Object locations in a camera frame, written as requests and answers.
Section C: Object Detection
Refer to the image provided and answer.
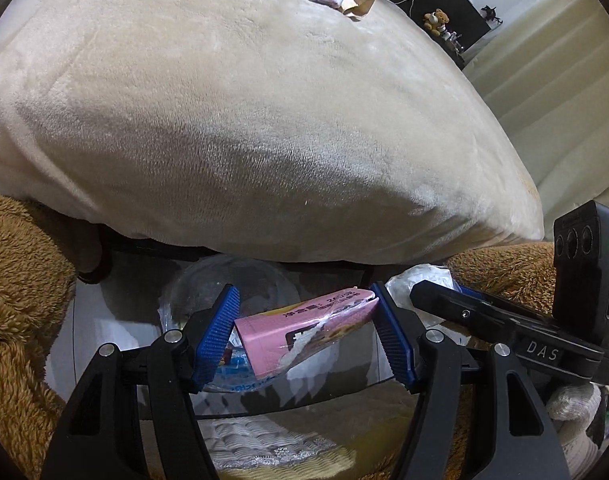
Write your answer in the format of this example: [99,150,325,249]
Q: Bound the pink snack packet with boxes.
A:
[233,286,380,381]

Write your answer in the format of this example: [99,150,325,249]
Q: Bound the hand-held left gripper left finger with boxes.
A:
[40,283,241,480]

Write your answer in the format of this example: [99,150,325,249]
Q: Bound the black headboard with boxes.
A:
[369,0,490,68]

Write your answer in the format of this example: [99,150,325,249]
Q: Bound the clear plastic cup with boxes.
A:
[162,255,300,393]

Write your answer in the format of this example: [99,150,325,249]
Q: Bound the brown teddy bear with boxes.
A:
[423,8,451,37]

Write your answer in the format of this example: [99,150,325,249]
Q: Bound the beige plush blanket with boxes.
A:
[0,0,545,265]

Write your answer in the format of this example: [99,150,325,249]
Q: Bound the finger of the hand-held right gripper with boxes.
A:
[409,280,530,345]
[455,284,556,325]

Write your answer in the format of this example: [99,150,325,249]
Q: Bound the white crinkled packet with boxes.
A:
[384,262,457,321]

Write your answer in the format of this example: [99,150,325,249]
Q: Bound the cream curtain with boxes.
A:
[464,0,609,281]

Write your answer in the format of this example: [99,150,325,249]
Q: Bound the white lace cloth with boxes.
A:
[202,417,357,471]

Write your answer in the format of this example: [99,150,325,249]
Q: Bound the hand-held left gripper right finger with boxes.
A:
[370,281,571,480]

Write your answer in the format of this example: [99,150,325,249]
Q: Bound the black bedside shelf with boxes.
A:
[434,35,467,68]

